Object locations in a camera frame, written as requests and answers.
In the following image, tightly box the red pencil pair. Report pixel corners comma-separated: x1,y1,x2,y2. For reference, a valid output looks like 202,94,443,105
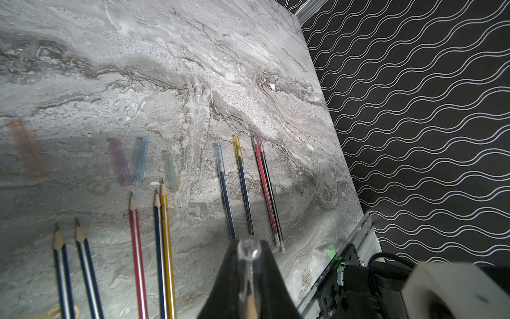
250,129,286,253

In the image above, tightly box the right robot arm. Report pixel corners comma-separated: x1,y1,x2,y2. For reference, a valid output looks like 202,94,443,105
307,244,509,318

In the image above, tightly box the clear magenta pencil cap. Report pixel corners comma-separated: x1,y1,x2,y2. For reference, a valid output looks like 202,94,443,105
109,138,131,186

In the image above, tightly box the red pencil pink cap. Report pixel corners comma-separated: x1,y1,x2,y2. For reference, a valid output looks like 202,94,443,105
128,191,149,319

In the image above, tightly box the clear light blue cap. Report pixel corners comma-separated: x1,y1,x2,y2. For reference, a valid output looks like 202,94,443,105
132,138,149,183

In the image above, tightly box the clear green pencil cap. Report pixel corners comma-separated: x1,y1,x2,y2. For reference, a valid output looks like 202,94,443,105
161,150,179,193

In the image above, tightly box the dark pencil yellow cap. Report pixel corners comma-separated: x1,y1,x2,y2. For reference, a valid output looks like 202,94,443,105
237,160,254,235

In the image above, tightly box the blue pencil blue cap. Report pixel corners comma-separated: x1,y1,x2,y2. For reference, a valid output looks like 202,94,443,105
212,142,238,241

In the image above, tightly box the clear yellow cap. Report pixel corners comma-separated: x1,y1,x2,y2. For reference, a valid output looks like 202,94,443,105
232,136,243,162

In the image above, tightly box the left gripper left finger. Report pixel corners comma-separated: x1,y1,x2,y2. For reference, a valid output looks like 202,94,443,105
198,240,241,318

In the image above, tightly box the dark blue pencil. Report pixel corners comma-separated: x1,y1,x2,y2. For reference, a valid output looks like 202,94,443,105
154,192,168,318

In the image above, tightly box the clear orange pencil cap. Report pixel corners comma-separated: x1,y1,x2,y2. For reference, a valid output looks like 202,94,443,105
7,120,49,180

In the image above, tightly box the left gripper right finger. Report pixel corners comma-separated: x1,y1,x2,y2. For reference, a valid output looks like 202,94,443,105
256,239,301,318

